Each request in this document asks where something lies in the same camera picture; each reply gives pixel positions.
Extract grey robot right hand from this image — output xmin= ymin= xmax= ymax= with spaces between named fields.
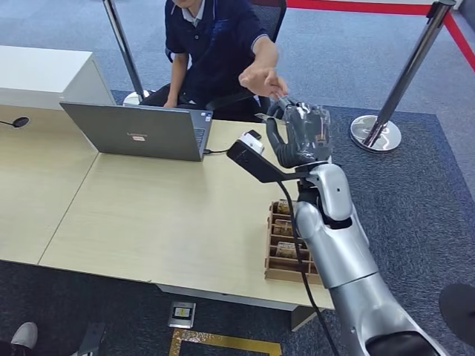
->
xmin=265 ymin=98 xmax=333 ymax=170

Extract person's left hand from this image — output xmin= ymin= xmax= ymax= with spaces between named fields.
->
xmin=238 ymin=65 xmax=288 ymax=101

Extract seated person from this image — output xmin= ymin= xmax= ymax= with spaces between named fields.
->
xmin=140 ymin=0 xmax=288 ymax=122

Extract wooden card holder box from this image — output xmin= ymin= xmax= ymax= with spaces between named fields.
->
xmin=264 ymin=199 xmax=324 ymax=286

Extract grey laptop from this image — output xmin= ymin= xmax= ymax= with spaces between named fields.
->
xmin=59 ymin=102 xmax=214 ymax=162

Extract black office chair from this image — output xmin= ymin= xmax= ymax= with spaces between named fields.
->
xmin=166 ymin=0 xmax=288 ymax=122

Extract red barrier belt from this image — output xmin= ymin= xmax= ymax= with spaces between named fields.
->
xmin=443 ymin=10 xmax=475 ymax=73
xmin=286 ymin=0 xmax=435 ymax=16

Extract white cabinet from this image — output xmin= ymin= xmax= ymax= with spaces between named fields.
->
xmin=0 ymin=44 xmax=116 ymax=110

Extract metal floor socket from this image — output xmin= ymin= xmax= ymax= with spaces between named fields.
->
xmin=168 ymin=300 xmax=196 ymax=329

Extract dark flat floor object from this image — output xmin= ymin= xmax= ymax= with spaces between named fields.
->
xmin=77 ymin=322 xmax=106 ymax=356

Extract black round disc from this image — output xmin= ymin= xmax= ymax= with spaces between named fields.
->
xmin=439 ymin=283 xmax=475 ymax=347

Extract white shoe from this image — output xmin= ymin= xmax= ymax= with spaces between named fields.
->
xmin=10 ymin=321 xmax=39 ymax=352

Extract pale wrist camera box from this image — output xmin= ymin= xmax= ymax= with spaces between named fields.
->
xmin=237 ymin=131 xmax=266 ymax=155

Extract black camera bracket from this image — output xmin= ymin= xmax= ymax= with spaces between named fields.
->
xmin=227 ymin=139 xmax=317 ymax=184

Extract chrome stanchion post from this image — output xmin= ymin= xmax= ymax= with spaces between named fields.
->
xmin=102 ymin=0 xmax=151 ymax=106
xmin=349 ymin=0 xmax=458 ymax=154

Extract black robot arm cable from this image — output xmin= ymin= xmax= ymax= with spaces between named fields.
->
xmin=276 ymin=180 xmax=341 ymax=356

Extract grey desk frame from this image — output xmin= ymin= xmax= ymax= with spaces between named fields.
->
xmin=156 ymin=283 xmax=320 ymax=332

